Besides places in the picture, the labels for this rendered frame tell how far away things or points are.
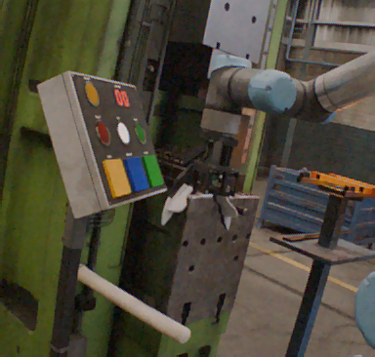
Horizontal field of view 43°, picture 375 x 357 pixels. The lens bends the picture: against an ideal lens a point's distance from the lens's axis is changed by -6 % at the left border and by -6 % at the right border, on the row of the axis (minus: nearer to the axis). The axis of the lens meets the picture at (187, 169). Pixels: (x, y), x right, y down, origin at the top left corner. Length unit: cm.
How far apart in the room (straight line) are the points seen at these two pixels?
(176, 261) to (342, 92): 83
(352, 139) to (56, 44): 863
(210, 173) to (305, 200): 445
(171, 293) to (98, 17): 86
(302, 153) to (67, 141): 971
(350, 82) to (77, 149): 52
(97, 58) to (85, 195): 55
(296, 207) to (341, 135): 482
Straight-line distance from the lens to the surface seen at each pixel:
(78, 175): 96
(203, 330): 180
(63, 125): 97
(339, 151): 1008
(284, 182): 551
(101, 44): 141
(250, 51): 168
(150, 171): 116
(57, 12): 175
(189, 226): 151
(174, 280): 154
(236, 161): 195
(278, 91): 86
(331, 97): 92
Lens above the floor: 118
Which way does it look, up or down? 7 degrees down
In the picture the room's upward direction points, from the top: 11 degrees clockwise
